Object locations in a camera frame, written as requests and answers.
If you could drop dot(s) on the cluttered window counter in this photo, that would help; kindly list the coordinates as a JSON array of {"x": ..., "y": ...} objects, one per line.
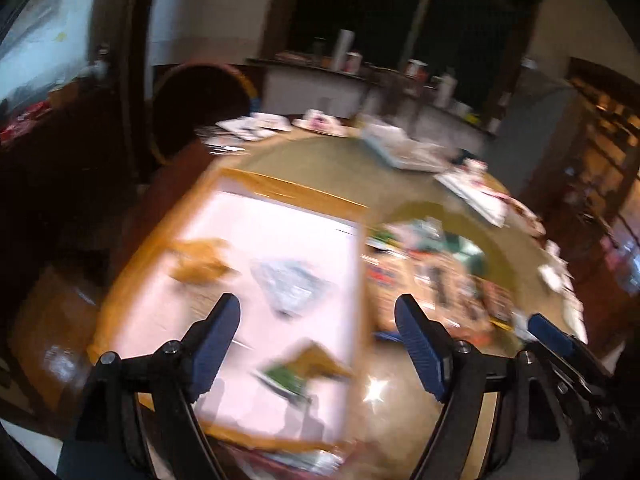
[{"x": 310, "y": 87}]

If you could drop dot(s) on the blue and white cloth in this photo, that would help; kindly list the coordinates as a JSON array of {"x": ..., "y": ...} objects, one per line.
[{"x": 400, "y": 149}]

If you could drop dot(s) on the dark wooden sideboard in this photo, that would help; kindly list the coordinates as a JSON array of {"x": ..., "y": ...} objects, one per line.
[{"x": 65, "y": 170}]

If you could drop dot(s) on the dark window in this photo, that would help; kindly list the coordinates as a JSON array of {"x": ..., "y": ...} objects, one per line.
[{"x": 390, "y": 10}]

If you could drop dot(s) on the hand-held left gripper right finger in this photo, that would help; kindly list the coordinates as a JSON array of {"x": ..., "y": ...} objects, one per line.
[{"x": 422, "y": 350}]

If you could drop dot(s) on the white tray with yellow rim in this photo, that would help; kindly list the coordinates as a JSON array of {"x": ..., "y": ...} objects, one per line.
[{"x": 280, "y": 230}]

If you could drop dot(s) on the heap of snack packets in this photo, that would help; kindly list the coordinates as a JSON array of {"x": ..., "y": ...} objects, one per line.
[{"x": 440, "y": 280}]

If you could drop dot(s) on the silver foil packets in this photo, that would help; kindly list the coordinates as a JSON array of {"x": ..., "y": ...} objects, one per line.
[{"x": 220, "y": 144}]

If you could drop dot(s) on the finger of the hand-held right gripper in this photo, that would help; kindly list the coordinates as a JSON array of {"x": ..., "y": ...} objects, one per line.
[{"x": 550, "y": 332}]

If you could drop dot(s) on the framed wall picture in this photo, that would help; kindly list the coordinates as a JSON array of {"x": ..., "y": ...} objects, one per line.
[{"x": 45, "y": 35}]

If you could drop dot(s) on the silver and pink packets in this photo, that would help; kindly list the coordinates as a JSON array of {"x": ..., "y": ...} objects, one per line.
[{"x": 300, "y": 461}]

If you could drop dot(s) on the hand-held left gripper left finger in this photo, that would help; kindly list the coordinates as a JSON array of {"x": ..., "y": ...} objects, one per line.
[{"x": 215, "y": 350}]

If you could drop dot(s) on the white plastic bags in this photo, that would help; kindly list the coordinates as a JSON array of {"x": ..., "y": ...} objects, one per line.
[{"x": 255, "y": 127}]

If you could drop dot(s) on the tall white bottle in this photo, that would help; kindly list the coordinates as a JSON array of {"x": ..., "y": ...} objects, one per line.
[{"x": 343, "y": 50}]

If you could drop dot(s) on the white paper sheets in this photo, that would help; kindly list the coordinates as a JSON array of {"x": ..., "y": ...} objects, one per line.
[{"x": 555, "y": 270}]

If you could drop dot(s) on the silver snack packet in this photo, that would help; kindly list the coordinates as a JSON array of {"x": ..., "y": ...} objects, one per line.
[{"x": 290, "y": 285}]

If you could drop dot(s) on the wooden door with glass panes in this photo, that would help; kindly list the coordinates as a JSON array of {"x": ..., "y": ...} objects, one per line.
[{"x": 607, "y": 130}]

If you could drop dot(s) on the round-backed wooden chair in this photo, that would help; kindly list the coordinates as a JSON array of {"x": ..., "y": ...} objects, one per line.
[{"x": 200, "y": 105}]

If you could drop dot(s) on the short white bottle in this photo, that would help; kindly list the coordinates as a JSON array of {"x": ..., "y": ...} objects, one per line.
[{"x": 353, "y": 63}]

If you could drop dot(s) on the green and brown snack packet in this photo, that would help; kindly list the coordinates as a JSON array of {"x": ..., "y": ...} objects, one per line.
[{"x": 300, "y": 372}]

